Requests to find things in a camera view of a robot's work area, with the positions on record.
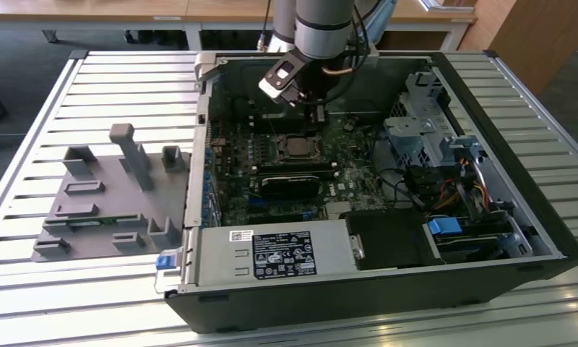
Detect silver CPU plate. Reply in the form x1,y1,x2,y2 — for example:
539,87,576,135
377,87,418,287
287,138,315,155

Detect metal socket cover frame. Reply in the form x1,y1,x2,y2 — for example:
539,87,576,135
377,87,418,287
277,135,322,162

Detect black RAM slot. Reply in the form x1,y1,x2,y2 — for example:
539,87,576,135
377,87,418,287
257,162,331,169
262,122,314,134
258,168,333,175
258,112,310,123

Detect CPU socket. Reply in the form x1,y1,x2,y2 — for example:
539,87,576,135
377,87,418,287
274,134,322,163

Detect metal drive cage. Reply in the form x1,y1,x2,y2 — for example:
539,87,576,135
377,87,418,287
382,70,451,169

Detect green motherboard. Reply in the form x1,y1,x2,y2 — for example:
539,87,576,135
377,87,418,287
206,108,391,227

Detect black expansion card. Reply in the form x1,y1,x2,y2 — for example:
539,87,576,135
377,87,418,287
258,173,319,200

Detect silver chipset heatsink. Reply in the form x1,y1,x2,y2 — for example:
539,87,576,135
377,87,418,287
325,201,353,218

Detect stack of papers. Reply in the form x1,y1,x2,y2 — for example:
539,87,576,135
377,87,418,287
415,0,478,12

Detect blue disk carrier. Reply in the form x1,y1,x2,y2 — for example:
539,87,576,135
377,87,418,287
426,215,463,240

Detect silver power supply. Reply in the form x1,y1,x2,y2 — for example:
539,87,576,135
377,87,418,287
191,219,355,288

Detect wooden cabinet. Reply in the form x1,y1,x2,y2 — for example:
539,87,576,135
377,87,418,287
459,0,578,95

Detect grey plastic parts rack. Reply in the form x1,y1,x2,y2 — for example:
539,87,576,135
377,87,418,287
30,123,193,264

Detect wooden desk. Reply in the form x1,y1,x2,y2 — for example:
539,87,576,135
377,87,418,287
0,0,478,51

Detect green RAM stick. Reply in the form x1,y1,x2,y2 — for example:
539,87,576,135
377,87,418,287
65,215,143,228

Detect black PC case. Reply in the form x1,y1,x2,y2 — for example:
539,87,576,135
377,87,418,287
162,49,578,335

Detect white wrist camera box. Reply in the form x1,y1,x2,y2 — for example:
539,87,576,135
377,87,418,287
257,53,310,108

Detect thin cable with metal plug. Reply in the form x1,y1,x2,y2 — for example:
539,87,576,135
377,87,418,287
255,0,273,51

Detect black cable bundle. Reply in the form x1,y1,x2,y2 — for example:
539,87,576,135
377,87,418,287
374,166,439,210

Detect blue-grey plastic bracket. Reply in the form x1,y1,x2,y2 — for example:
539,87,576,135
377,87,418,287
446,135,486,155

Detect yellow and red wires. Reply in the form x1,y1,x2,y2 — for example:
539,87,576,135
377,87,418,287
436,179,492,211

